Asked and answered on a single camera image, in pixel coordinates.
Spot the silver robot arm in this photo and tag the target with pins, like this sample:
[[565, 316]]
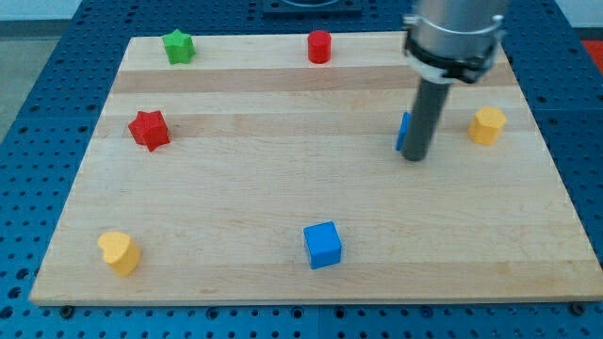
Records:
[[453, 40]]

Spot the yellow hexagon block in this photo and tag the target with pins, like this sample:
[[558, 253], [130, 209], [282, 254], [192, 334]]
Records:
[[487, 125]]

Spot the blue cube block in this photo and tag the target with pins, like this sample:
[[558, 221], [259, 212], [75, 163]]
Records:
[[322, 244]]

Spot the red star block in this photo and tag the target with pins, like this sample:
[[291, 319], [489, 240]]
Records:
[[150, 130]]

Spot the green star block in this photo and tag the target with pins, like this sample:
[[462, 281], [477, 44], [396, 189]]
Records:
[[178, 47]]

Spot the red cylinder block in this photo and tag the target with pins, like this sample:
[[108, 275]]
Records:
[[319, 46]]

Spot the yellow heart block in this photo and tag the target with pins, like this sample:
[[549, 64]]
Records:
[[120, 252]]

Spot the grey cylindrical pointer rod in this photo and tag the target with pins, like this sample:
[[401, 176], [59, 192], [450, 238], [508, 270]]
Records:
[[428, 105]]

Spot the wooden board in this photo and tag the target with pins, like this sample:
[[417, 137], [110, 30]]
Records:
[[264, 143]]

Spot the blue block behind rod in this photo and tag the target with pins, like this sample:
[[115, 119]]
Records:
[[404, 124]]

